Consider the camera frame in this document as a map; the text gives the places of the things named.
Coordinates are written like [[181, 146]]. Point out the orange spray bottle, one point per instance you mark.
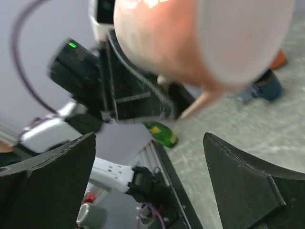
[[279, 61]]

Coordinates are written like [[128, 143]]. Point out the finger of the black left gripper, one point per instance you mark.
[[183, 95]]

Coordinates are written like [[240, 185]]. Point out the dark blue glazed mug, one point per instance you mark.
[[267, 87]]

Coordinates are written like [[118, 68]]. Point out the green glass bottle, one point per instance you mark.
[[162, 134]]

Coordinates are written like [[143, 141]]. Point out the pink ceramic mug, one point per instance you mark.
[[218, 45]]

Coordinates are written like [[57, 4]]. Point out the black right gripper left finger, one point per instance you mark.
[[46, 191]]

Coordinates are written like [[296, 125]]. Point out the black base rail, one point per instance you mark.
[[186, 210]]

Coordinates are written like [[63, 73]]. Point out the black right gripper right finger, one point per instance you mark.
[[252, 193]]

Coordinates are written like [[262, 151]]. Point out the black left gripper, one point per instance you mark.
[[136, 95]]

